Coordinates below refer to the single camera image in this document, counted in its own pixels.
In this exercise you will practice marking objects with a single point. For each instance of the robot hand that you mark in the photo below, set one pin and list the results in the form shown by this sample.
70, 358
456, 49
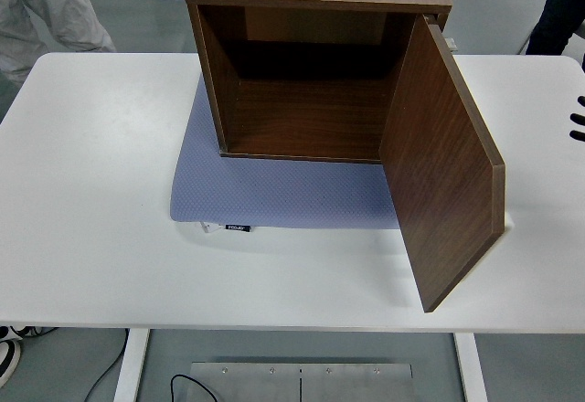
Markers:
579, 119

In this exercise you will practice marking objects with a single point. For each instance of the brown wooden cabinet door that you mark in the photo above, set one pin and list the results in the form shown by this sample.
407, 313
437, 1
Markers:
439, 169

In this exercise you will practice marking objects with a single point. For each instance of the person in dark trousers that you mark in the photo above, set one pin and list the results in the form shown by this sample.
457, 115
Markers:
557, 4

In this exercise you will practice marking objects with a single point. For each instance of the white table leg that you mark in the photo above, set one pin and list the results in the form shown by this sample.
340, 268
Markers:
471, 370
130, 365

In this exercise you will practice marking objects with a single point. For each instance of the blue-grey textured mat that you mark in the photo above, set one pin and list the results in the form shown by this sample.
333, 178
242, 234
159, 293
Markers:
274, 192

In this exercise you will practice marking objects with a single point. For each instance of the black mat label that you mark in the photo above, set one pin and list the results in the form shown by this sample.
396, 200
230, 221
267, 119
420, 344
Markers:
238, 228

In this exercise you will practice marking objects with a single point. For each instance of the small white mat tag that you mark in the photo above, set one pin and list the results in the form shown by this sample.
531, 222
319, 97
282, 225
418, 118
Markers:
208, 228

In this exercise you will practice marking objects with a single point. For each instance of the grey metal plate with screws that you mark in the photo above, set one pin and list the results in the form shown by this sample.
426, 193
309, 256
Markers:
256, 386

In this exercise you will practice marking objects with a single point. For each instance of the person in light trousers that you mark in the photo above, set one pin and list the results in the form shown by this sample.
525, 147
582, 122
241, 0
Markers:
45, 9

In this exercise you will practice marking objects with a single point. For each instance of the small grey metal bracket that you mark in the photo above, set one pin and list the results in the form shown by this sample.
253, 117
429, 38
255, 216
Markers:
451, 44

